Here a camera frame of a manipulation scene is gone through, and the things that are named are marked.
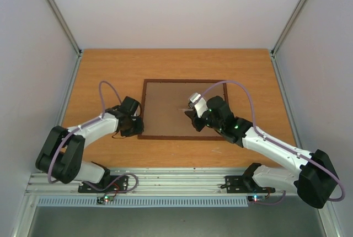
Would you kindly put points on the left small circuit board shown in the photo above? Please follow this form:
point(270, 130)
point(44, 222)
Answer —
point(104, 200)

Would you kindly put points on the small circuit board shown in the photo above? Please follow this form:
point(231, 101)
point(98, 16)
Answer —
point(257, 198)
point(104, 200)

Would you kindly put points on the right small circuit board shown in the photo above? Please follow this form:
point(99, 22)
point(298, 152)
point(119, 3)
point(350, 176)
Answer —
point(257, 198)

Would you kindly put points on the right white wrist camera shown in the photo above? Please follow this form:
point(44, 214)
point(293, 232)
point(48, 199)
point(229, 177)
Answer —
point(198, 103)

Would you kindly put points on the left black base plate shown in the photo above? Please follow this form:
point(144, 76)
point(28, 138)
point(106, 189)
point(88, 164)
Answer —
point(108, 184)

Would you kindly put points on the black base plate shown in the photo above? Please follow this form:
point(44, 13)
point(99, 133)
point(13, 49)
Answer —
point(241, 184)
point(108, 184)

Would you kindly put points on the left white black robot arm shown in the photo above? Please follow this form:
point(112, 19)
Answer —
point(61, 156)

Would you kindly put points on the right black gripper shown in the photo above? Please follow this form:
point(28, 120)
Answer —
point(197, 120)

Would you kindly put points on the aluminium corner post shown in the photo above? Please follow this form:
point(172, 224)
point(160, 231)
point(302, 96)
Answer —
point(58, 15)
point(288, 26)

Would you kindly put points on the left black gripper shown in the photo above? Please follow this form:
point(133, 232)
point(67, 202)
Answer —
point(140, 129)

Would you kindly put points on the aluminium rail front beam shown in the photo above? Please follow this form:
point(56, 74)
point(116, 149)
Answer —
point(152, 182)

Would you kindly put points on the brown wooden picture frame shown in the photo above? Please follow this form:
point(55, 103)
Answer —
point(162, 121)

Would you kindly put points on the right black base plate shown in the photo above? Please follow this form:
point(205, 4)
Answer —
point(241, 184)

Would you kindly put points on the grey slotted cable duct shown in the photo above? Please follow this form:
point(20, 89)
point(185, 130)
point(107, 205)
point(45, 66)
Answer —
point(145, 201)

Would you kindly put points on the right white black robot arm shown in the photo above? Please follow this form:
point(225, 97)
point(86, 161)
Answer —
point(311, 175)

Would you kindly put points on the right aluminium corner post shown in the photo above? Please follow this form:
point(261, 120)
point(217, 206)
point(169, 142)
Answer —
point(288, 26)

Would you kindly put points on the left aluminium corner post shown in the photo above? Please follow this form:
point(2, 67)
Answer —
point(58, 15)

